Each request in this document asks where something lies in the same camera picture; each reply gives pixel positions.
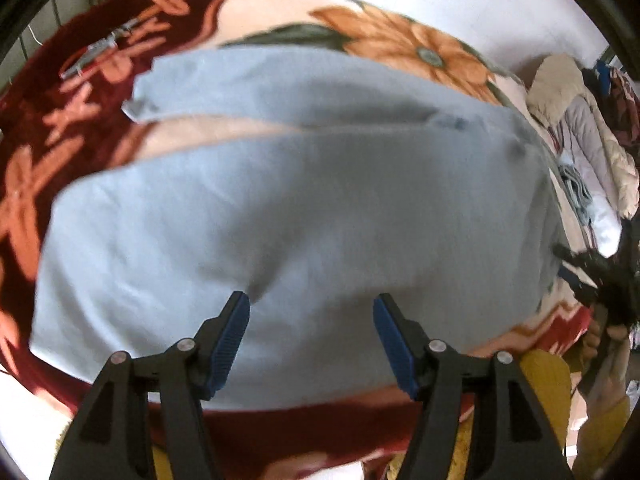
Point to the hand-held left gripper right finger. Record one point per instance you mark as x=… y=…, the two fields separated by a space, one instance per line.
x=392 y=345

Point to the pale grey padded jacket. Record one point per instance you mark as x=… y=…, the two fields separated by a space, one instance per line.
x=585 y=135

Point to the beige padded jacket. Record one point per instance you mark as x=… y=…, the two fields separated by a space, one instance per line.
x=555 y=80

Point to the person's right hand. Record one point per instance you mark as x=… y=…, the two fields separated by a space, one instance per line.
x=618 y=335

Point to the person's right forearm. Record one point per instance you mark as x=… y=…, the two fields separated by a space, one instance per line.
x=607 y=410

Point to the floral plush blanket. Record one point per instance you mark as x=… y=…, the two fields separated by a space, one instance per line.
x=30 y=110

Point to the dark red cloth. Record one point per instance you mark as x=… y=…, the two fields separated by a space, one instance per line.
x=627 y=105

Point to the light blue-grey pants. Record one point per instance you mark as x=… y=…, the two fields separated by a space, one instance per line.
x=300 y=210

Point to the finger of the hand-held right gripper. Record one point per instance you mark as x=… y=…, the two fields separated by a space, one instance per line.
x=580 y=257
x=575 y=281

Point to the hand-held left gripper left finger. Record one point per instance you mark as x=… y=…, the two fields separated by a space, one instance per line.
x=230 y=340

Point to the blue-grey crumpled cloth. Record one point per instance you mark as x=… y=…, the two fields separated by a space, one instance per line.
x=575 y=185

